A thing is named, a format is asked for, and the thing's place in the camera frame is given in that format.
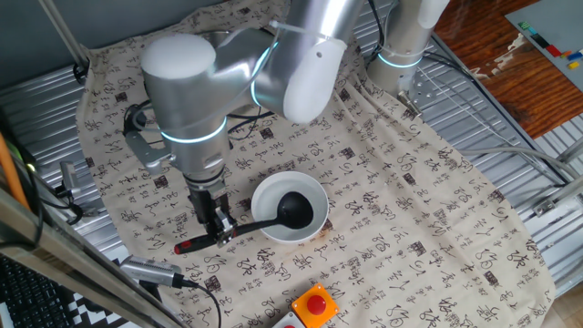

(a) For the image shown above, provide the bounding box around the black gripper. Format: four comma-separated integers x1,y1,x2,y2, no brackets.
187,181,238,249

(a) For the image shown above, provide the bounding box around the black ladle with red tip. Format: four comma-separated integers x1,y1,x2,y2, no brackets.
173,190,315,256

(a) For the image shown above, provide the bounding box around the white ceramic bowl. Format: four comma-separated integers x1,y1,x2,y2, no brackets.
250,170,330,245

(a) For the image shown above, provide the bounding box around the orange emergency stop button box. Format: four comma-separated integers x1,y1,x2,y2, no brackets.
290,282,341,328

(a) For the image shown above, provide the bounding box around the grey box red mushroom button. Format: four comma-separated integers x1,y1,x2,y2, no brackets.
271,311,307,328

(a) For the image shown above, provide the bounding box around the black and white marker sheet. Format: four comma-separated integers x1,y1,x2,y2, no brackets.
67,291,138,328

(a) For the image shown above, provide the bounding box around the beige calligraphy print tablecloth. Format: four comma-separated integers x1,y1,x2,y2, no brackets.
75,0,557,328

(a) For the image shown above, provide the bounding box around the black keyboard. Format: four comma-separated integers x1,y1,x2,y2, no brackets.
0,254,77,328

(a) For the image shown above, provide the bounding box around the orange tube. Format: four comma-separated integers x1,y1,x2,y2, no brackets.
0,131,31,211

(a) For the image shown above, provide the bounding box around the thin metal pole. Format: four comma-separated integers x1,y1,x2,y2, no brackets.
38,0,91,69

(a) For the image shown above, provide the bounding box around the brown wooden desk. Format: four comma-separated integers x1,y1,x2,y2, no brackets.
432,0,583,140

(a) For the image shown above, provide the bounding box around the grey board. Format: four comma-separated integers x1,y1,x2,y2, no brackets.
504,0,583,92

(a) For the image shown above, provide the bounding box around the thin black camera cable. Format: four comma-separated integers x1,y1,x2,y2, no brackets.
180,278,223,328

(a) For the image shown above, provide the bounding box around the silver camera with ribbed housing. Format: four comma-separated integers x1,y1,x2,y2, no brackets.
118,254,186,289

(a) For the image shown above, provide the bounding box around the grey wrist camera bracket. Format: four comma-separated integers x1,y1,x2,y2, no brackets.
123,129,177,178

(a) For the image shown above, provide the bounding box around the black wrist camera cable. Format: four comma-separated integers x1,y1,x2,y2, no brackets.
121,100,275,141

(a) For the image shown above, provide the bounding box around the aluminium frame beam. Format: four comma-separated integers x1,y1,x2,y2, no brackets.
0,186,188,328

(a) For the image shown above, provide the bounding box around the small silver camera on clamp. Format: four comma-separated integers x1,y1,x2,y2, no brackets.
53,160,99,219

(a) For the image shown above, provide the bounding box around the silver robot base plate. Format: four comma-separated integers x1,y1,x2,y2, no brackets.
395,67,441,120

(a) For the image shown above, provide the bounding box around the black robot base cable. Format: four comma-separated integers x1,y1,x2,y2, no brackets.
365,0,568,186

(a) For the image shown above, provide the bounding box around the grey cable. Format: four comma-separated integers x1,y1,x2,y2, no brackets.
455,145,583,183

